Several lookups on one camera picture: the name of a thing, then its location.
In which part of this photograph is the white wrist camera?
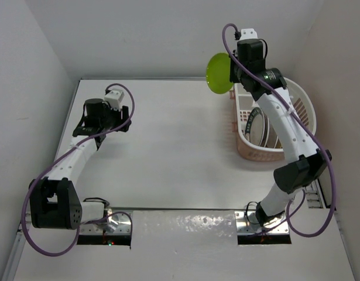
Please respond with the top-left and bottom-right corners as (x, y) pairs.
(104, 89), (125, 111)
(235, 28), (258, 41)

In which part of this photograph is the white plastic dish rack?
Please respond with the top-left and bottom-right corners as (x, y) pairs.
(229, 78), (317, 159)

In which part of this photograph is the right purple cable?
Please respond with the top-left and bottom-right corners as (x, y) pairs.
(221, 23), (336, 237)

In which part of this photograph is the purple cable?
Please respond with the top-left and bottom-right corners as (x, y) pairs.
(221, 23), (336, 237)
(21, 83), (136, 257)

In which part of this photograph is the metal base plate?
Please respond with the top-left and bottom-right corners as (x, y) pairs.
(235, 210), (289, 236)
(80, 210), (133, 236)

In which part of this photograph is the lime green plate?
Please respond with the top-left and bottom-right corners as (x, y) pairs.
(205, 53), (233, 94)

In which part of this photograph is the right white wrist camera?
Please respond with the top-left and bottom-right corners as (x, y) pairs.
(235, 28), (258, 41)

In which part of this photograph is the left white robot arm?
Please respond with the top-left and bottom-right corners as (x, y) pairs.
(29, 98), (131, 229)

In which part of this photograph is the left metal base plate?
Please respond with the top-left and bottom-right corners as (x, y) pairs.
(80, 210), (133, 236)

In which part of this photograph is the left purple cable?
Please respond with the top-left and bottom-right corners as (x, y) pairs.
(21, 83), (136, 257)

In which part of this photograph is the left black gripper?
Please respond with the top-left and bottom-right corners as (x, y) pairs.
(100, 101), (131, 132)

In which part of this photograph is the white plate green red rim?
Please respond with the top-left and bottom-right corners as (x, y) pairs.
(266, 121), (281, 149)

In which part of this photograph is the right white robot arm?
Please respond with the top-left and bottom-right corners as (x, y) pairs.
(230, 39), (331, 225)

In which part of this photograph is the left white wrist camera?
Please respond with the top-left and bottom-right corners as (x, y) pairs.
(104, 89), (125, 111)

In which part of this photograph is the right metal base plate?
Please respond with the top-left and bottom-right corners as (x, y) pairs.
(235, 210), (289, 236)

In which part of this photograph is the clear glass patterned plate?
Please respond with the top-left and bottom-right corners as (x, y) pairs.
(245, 107), (269, 147)

